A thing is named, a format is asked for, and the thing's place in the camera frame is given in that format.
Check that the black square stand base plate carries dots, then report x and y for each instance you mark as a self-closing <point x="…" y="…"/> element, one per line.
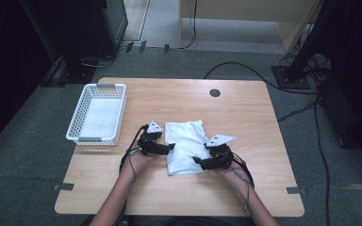
<point x="290" y="82"/>

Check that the black stand base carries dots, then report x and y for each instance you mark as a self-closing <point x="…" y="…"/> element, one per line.
<point x="75" y="73"/>

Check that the dark round table grommet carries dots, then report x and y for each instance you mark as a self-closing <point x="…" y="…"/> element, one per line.
<point x="215" y="93"/>

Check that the white plastic mesh basket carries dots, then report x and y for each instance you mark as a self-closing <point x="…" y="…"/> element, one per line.
<point x="78" y="116"/>

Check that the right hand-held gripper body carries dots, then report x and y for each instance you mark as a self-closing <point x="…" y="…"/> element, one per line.
<point x="221" y="155"/>

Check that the black slanted stand pole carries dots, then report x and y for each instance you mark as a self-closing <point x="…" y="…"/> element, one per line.
<point x="308" y="40"/>

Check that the person's right hand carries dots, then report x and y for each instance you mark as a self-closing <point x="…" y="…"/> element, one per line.
<point x="234" y="177"/>

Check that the person's dark lap clothing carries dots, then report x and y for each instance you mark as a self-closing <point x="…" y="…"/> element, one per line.
<point x="185" y="221"/>

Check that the white T-shirt with blue print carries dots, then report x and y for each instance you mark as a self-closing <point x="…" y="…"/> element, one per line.
<point x="185" y="147"/>

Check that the dark equipment box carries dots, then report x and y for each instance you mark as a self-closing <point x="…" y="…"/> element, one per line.
<point x="348" y="116"/>

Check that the grey tape strip on table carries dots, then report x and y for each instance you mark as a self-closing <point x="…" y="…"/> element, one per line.
<point x="295" y="190"/>
<point x="64" y="187"/>

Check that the dark cabinet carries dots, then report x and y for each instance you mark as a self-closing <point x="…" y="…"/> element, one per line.
<point x="85" y="25"/>

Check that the person's left hand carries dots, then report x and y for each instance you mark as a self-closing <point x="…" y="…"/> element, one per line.
<point x="136" y="164"/>

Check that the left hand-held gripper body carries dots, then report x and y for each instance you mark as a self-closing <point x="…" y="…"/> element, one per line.
<point x="147" y="142"/>

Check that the light wooden desk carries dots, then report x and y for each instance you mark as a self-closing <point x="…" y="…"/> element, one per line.
<point x="248" y="9"/>

